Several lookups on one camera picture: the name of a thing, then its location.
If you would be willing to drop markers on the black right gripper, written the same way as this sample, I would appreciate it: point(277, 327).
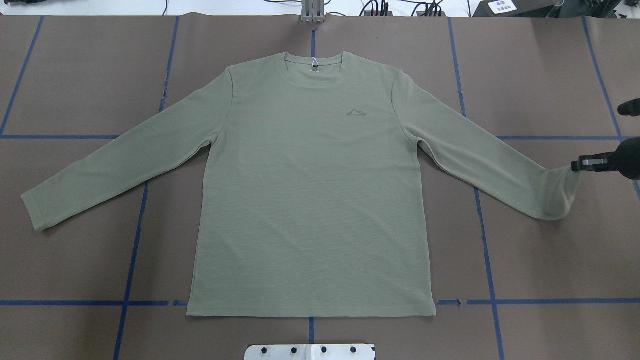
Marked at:
point(629, 159)

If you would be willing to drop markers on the olive green long-sleeve shirt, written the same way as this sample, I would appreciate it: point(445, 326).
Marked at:
point(312, 195)

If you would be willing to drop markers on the black box with label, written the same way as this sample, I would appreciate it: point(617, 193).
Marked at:
point(514, 8)

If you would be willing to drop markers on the aluminium frame post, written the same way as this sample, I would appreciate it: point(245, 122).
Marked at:
point(313, 11)

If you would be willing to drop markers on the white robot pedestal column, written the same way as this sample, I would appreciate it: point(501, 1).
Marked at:
point(323, 351)

